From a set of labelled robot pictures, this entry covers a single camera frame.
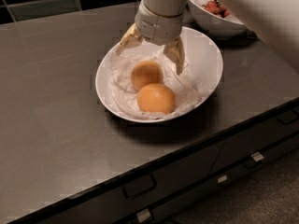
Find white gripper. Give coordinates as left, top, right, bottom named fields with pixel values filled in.
left=116, top=1, right=185, bottom=76

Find orange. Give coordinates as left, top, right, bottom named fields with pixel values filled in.
left=131, top=60, right=164, bottom=91
left=136, top=83, right=176, bottom=114

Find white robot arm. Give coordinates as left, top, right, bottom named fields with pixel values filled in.
left=117, top=0, right=299, bottom=74

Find large white bowl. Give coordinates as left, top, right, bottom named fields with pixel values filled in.
left=95, top=27, right=223, bottom=123

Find white paper in large bowl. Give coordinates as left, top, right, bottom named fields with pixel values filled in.
left=108, top=49, right=201, bottom=120

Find white bowl with strawberries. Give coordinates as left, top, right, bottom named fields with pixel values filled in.
left=188, top=0, right=247, bottom=40

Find red strawberries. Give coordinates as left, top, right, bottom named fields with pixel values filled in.
left=203, top=0, right=231, bottom=18

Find right dark drawer front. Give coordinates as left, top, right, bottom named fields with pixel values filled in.
left=211, top=102, right=299, bottom=174

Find dark drawer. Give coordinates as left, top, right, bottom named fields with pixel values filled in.
left=211, top=102, right=299, bottom=174
left=114, top=132, right=299, bottom=224
left=37, top=141, right=223, bottom=224

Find left dark drawer front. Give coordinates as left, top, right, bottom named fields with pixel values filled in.
left=37, top=141, right=223, bottom=224

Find lower dark drawer front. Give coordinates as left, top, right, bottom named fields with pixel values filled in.
left=114, top=132, right=299, bottom=224

